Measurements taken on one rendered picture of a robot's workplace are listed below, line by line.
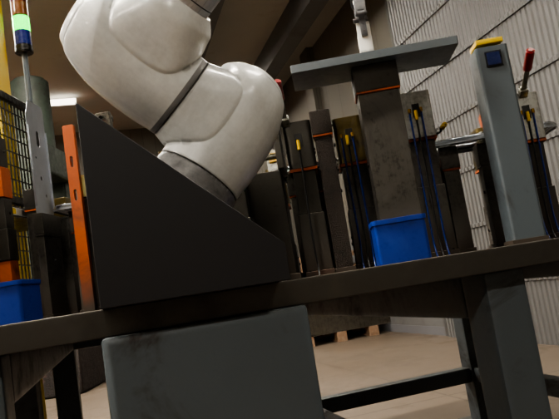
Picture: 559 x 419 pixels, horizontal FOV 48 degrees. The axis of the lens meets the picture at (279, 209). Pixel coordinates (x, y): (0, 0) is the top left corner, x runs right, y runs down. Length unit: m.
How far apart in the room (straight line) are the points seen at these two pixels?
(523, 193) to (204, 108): 0.74
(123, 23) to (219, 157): 0.25
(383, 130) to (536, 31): 3.21
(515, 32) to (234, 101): 3.80
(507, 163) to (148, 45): 0.81
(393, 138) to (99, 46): 0.68
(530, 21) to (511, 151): 3.19
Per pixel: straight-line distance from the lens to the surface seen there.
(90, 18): 1.05
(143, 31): 1.02
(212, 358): 0.93
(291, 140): 1.54
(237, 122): 1.05
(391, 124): 1.43
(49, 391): 6.32
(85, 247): 1.72
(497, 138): 1.46
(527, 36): 4.63
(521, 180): 1.45
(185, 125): 1.04
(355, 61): 1.43
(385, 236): 1.27
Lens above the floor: 0.70
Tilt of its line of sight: 7 degrees up
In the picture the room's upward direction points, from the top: 9 degrees counter-clockwise
